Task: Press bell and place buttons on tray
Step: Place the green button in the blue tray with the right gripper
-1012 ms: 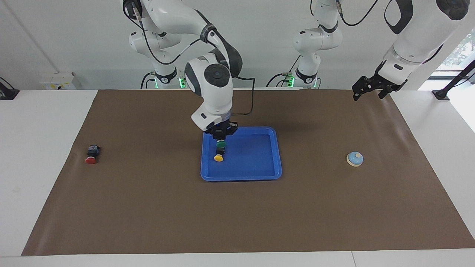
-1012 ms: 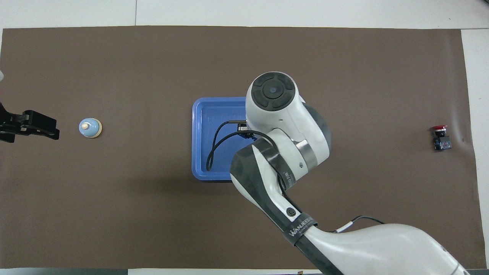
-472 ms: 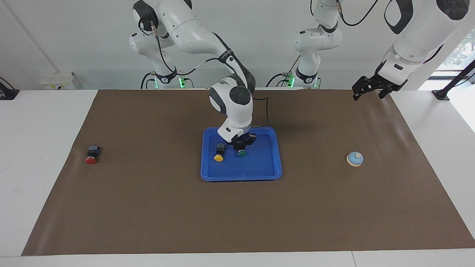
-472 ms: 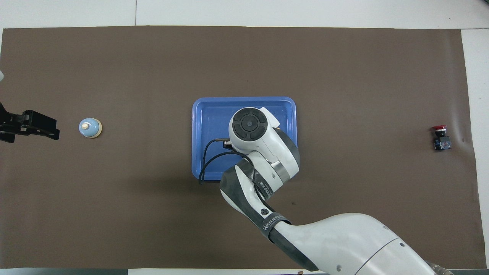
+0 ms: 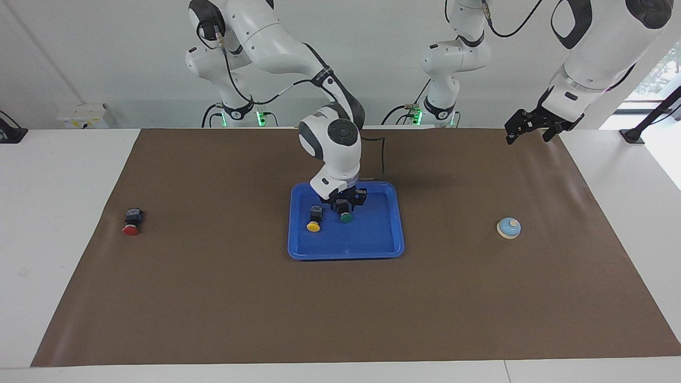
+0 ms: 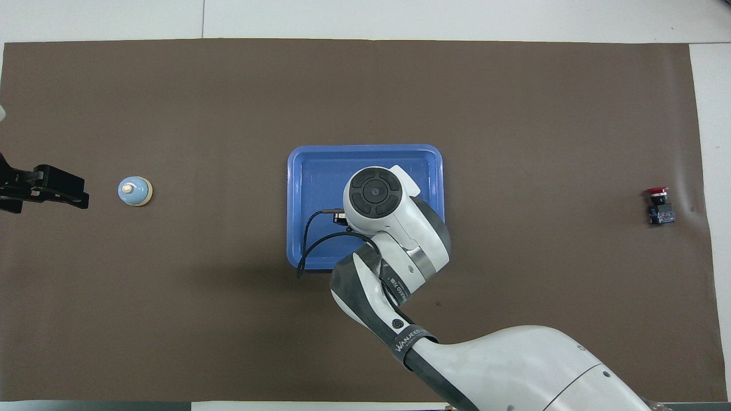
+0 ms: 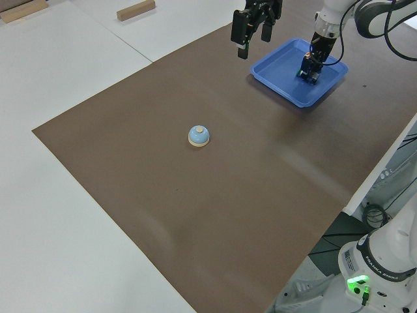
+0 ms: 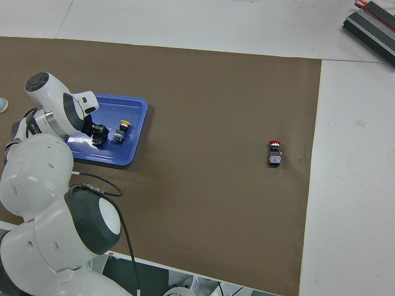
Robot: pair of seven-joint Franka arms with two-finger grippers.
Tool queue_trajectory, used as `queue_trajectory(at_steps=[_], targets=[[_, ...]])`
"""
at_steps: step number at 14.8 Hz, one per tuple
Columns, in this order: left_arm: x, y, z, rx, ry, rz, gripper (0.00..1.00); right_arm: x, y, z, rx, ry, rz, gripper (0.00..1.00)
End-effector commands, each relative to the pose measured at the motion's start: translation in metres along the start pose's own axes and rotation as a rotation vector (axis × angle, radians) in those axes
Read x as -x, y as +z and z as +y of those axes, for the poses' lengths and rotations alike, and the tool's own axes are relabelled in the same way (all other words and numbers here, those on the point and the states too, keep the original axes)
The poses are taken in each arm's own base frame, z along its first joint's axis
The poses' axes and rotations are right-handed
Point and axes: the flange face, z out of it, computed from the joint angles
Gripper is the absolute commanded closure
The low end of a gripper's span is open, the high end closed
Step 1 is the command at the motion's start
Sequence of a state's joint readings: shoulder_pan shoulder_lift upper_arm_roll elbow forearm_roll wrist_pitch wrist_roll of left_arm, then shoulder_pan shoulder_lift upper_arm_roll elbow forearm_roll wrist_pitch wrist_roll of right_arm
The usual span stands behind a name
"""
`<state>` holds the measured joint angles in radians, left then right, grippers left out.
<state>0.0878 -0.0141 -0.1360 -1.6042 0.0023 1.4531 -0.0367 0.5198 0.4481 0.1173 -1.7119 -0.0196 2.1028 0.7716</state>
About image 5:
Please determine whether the yellow push button switch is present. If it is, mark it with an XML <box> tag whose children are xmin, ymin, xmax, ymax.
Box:
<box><xmin>306</xmin><ymin>205</ymin><xmax>325</xmax><ymax>233</ymax></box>

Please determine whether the red push button switch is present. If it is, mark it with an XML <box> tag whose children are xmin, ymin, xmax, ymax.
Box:
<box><xmin>122</xmin><ymin>208</ymin><xmax>144</xmax><ymax>236</ymax></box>

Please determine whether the blue plastic tray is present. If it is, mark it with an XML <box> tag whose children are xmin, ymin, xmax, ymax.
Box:
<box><xmin>287</xmin><ymin>182</ymin><xmax>405</xmax><ymax>261</ymax></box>

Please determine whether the brown table mat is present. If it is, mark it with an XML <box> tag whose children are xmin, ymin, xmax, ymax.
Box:
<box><xmin>30</xmin><ymin>128</ymin><xmax>681</xmax><ymax>368</ymax></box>

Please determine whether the black table clamp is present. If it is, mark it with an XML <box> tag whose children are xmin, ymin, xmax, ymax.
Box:
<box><xmin>0</xmin><ymin>110</ymin><xmax>28</xmax><ymax>144</ymax></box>

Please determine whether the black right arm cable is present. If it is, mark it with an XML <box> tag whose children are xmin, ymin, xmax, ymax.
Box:
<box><xmin>197</xmin><ymin>20</ymin><xmax>387</xmax><ymax>179</ymax></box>

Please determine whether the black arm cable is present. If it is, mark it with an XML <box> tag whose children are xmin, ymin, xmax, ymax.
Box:
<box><xmin>197</xmin><ymin>20</ymin><xmax>387</xmax><ymax>179</ymax></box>
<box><xmin>481</xmin><ymin>0</ymin><xmax>544</xmax><ymax>39</ymax></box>

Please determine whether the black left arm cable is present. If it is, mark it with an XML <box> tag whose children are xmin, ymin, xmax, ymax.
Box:
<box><xmin>481</xmin><ymin>0</ymin><xmax>544</xmax><ymax>39</ymax></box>

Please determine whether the black base cable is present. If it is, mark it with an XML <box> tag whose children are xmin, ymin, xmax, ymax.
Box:
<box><xmin>380</xmin><ymin>79</ymin><xmax>433</xmax><ymax>126</ymax></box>
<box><xmin>201</xmin><ymin>103</ymin><xmax>224</xmax><ymax>128</ymax></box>

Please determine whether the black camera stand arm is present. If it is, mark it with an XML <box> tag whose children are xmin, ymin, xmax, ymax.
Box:
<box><xmin>619</xmin><ymin>85</ymin><xmax>681</xmax><ymax>144</ymax></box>

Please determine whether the white wall outlet box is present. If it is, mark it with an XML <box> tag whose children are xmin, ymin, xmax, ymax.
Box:
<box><xmin>57</xmin><ymin>104</ymin><xmax>110</xmax><ymax>129</ymax></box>

